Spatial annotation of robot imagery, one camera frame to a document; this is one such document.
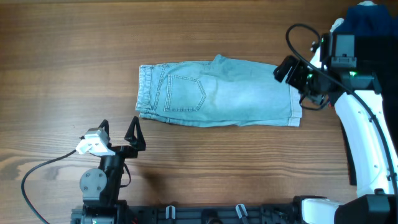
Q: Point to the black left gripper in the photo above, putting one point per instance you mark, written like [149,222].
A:
[137,142]

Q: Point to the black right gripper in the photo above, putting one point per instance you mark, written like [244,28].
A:
[319,96]

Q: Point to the light blue denim shorts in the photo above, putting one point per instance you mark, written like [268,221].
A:
[221,92]

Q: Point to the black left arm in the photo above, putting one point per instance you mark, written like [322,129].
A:
[101,186]

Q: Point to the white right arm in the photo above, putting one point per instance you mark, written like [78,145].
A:
[371,206]

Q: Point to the white garment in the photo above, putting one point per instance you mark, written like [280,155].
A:
[316,58]

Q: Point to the black garment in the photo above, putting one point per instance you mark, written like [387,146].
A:
[388,93]

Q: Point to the dark navy blue garment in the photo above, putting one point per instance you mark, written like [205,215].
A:
[368,21]

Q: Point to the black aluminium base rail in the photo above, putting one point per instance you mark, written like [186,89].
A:
[267,213]

